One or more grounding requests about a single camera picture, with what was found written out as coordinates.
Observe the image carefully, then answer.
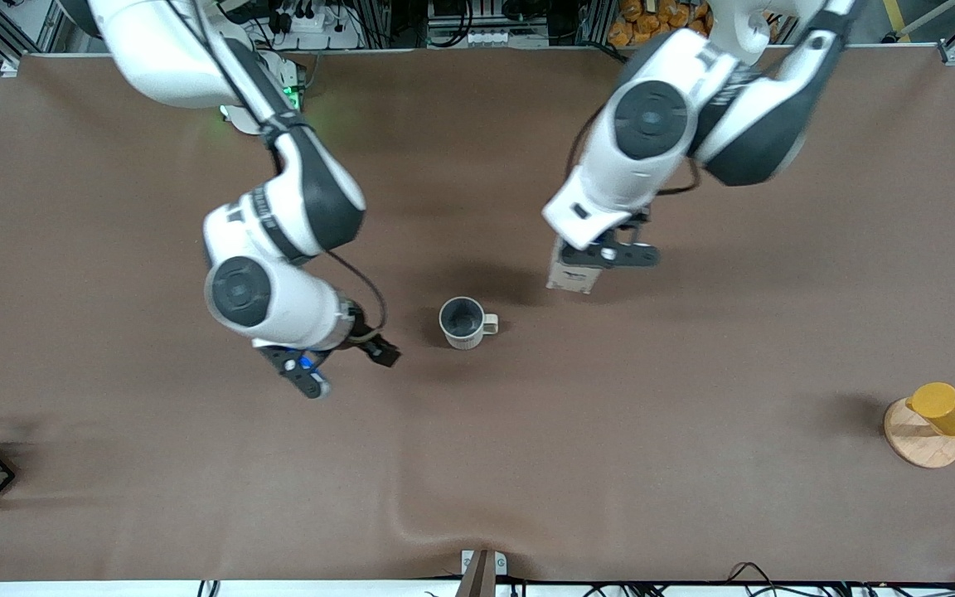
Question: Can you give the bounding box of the blue and white milk carton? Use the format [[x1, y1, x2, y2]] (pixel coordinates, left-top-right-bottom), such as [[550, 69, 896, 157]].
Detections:
[[545, 235, 604, 296]]

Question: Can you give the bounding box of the cream mug with grey inside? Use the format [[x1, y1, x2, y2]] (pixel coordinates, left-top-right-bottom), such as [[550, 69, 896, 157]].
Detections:
[[439, 296, 500, 351]]

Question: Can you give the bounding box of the round wooden cup stand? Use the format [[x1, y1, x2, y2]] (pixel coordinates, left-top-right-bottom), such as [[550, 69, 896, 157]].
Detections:
[[884, 397, 955, 469]]

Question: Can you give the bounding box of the yellow cup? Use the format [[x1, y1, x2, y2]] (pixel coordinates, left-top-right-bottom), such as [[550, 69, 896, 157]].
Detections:
[[906, 382, 955, 438]]

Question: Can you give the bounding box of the bag of orange buns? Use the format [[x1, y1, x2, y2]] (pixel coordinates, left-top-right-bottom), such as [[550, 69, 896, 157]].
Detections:
[[608, 0, 712, 48]]

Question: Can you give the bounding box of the white power strip with plugs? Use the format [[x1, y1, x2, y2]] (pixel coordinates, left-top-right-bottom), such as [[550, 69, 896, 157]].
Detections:
[[264, 0, 364, 51]]

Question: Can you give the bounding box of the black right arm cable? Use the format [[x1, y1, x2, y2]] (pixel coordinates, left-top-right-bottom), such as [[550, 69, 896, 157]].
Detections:
[[327, 249, 388, 342]]

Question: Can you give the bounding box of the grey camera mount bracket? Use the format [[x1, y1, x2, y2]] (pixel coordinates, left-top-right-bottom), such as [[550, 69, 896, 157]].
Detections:
[[454, 549, 510, 597]]

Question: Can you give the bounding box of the black floor cable loop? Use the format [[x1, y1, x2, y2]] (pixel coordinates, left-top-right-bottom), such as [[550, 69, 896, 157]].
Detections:
[[726, 561, 787, 597]]

